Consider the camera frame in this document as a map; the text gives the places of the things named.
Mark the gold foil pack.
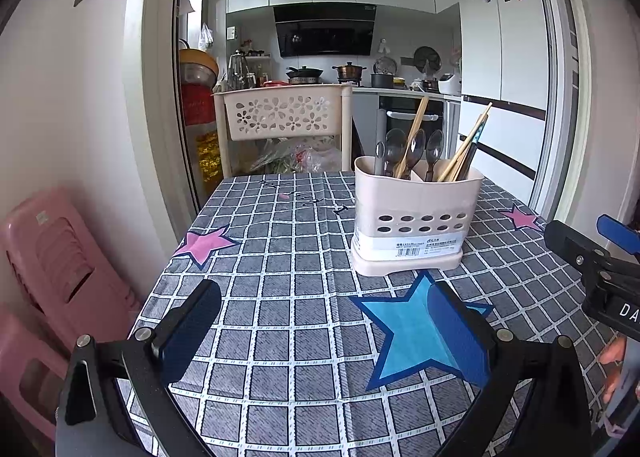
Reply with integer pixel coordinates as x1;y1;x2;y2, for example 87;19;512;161
195;131;221;183

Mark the red container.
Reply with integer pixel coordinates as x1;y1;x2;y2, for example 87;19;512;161
181;84;216;127

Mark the pink plastic stool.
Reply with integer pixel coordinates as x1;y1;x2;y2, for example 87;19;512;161
0;309;72;444
0;187;144;354

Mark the white refrigerator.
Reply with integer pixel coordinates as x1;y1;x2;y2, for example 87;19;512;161
457;0;551;194

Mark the grey checked star tablecloth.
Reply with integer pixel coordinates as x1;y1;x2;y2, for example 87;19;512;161
127;171;640;457

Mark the beige plastic utensil holder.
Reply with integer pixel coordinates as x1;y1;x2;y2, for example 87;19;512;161
350;155;485;277

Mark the person's right hand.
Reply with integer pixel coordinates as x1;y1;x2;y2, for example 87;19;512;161
598;337;629;404

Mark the beige perforated storage cart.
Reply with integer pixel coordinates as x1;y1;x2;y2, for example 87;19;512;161
212;84;355;178

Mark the yellow basin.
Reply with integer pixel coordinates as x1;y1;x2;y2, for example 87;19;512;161
179;48;220;86

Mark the black built-in oven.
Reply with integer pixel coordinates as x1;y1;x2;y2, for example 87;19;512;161
377;96;446;148

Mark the blue patterned wooden chopstick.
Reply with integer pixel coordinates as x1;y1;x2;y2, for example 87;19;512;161
444;113;489;182

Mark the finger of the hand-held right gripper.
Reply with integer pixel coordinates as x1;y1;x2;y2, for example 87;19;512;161
544;220;610;284
596;215;640;256

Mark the black range hood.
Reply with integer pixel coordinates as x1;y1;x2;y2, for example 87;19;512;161
273;3;377;58

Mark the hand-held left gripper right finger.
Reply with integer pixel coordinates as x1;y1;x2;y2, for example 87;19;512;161
429;281;596;457

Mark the white rice cooker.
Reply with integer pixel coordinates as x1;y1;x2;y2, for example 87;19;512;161
437;73;462;97

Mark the copper cooking pot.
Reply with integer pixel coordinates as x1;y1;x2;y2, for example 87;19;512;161
333;62;369;83

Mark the plastic bag of vegetables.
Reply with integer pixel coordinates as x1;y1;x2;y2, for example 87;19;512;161
250;137;347;174

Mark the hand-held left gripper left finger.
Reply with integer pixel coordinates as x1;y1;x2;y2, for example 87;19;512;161
55;279;222;457

